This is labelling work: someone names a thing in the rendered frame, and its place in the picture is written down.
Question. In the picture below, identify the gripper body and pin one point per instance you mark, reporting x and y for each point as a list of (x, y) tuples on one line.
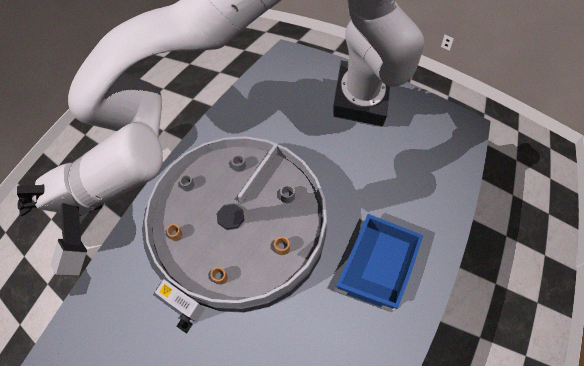
[(58, 190)]

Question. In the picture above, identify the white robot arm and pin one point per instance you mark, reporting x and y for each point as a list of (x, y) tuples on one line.
[(133, 155)]

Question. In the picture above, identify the bronze bushing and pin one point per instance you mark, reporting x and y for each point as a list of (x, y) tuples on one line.
[(217, 270), (177, 236), (282, 240)]

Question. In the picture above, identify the grey metal bushing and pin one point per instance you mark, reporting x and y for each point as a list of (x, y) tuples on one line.
[(240, 167), (287, 199), (189, 186)]

